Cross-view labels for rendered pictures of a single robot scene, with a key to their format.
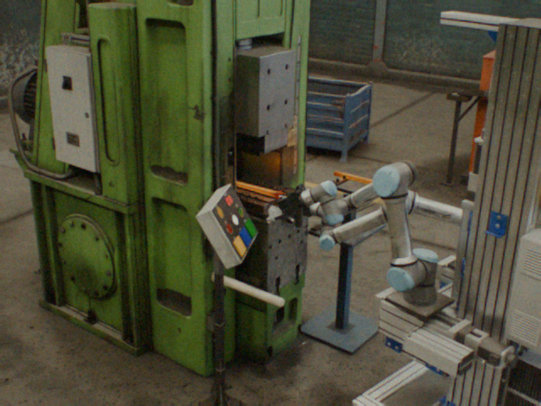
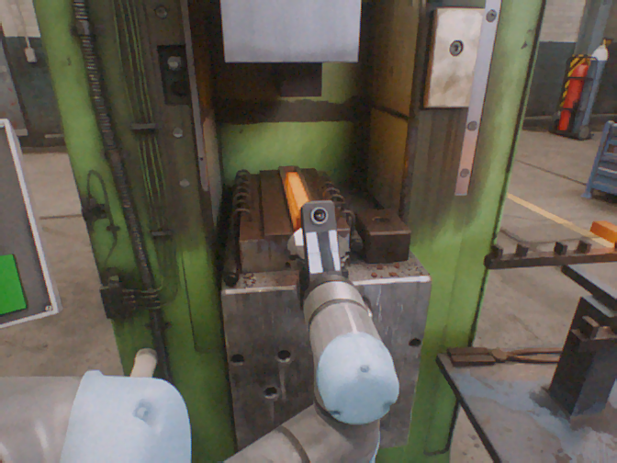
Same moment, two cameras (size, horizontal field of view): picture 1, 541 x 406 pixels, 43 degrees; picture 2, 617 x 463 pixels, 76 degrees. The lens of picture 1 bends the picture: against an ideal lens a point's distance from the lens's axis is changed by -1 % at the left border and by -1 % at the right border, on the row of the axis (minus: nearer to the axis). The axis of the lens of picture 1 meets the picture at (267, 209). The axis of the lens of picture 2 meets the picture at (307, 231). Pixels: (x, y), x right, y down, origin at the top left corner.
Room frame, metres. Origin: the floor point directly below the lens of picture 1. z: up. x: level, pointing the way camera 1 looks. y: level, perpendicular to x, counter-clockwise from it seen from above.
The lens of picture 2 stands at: (3.01, -0.51, 1.28)
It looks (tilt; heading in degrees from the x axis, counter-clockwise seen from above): 25 degrees down; 46
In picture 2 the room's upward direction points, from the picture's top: straight up
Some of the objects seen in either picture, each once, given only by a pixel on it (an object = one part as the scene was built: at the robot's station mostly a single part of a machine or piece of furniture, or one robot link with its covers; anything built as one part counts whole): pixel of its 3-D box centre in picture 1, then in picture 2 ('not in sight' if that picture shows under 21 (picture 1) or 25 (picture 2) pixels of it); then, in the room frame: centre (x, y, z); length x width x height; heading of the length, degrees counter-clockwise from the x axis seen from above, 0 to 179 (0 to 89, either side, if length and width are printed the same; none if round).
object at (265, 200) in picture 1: (244, 194); (286, 208); (3.57, 0.13, 0.96); 0.42 x 0.20 x 0.09; 53
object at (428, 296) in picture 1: (421, 288); not in sight; (2.71, -0.69, 0.87); 0.15 x 0.15 x 0.10
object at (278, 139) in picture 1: (244, 132); (282, 33); (3.57, 0.13, 1.32); 0.42 x 0.20 x 0.10; 53
